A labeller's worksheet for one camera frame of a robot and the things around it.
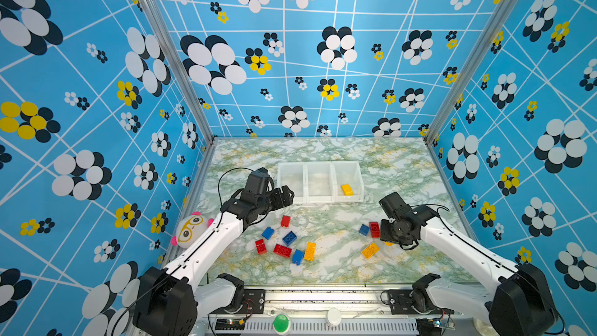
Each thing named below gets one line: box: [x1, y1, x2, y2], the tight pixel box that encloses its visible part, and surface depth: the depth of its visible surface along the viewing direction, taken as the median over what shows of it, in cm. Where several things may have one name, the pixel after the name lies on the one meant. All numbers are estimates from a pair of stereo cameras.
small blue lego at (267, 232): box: [261, 226, 276, 241], surface depth 90 cm
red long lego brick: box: [273, 243, 293, 259], surface depth 84 cm
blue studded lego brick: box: [282, 231, 298, 247], surface depth 88 cm
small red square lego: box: [280, 215, 291, 228], surface depth 93 cm
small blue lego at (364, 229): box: [358, 224, 371, 237], surface depth 90 cm
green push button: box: [272, 314, 290, 333], surface depth 64 cm
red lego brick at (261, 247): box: [254, 238, 268, 256], surface depth 86 cm
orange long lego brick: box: [360, 242, 381, 259], surface depth 86 cm
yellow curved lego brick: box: [340, 183, 354, 196], surface depth 101 cm
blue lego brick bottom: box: [292, 248, 305, 266], surface depth 82 cm
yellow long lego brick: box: [303, 241, 317, 262], surface depth 85 cm
